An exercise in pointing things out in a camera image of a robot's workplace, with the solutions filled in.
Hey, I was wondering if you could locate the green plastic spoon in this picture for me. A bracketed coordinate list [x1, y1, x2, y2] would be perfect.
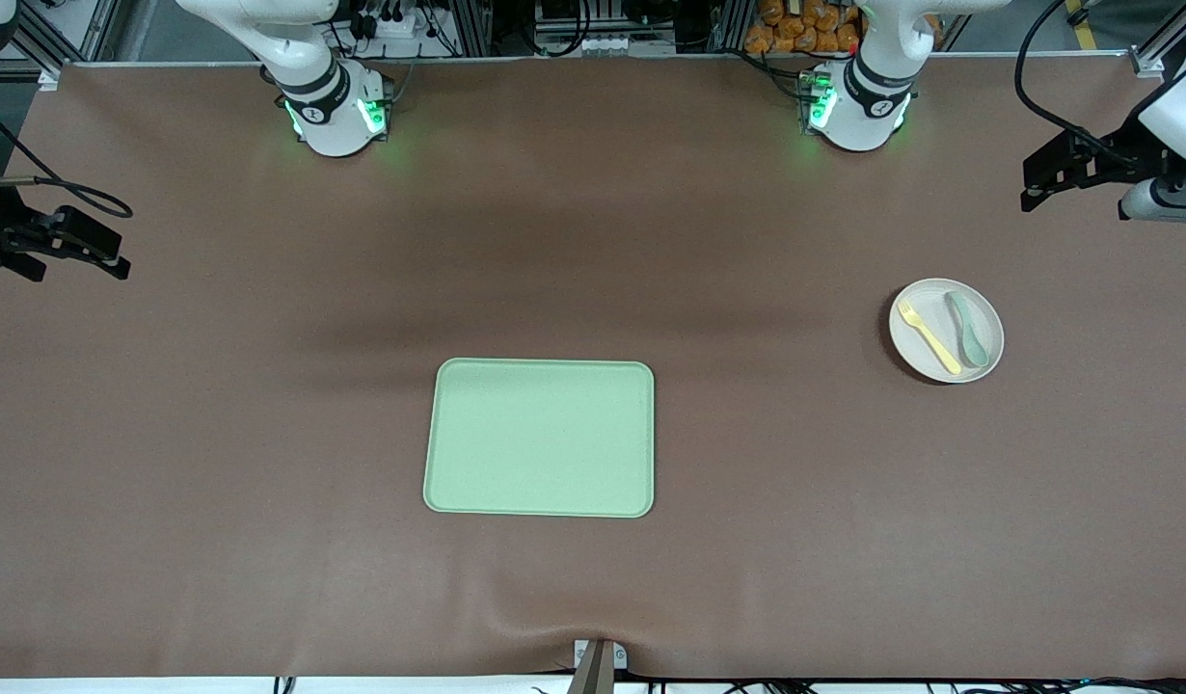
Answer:
[945, 291, 990, 369]

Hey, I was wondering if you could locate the yellow plastic fork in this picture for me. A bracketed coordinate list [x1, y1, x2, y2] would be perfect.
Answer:
[898, 301, 963, 376]

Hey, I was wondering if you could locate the beige round plate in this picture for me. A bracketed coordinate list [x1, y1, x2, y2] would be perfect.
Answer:
[889, 279, 1006, 385]

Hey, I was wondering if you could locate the brown table cover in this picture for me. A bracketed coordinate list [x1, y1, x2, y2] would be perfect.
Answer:
[0, 53, 1186, 681]

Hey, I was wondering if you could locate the pile of orange objects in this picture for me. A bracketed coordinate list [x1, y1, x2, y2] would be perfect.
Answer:
[744, 0, 943, 55]

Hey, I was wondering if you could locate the white power strip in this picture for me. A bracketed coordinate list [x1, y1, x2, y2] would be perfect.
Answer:
[347, 0, 430, 41]

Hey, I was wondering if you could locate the light green rectangular tray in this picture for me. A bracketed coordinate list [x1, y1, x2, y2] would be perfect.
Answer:
[423, 359, 656, 519]

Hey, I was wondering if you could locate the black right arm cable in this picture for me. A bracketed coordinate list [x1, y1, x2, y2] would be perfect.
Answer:
[0, 101, 133, 219]

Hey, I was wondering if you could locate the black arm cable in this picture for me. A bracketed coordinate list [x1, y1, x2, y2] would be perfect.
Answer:
[0, 101, 133, 219]
[1014, 0, 1134, 160]

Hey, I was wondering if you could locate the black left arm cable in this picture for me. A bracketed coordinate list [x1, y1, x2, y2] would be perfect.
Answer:
[1014, 0, 1134, 160]

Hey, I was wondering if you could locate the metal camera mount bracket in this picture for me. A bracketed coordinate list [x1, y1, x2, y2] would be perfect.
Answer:
[574, 638, 629, 694]

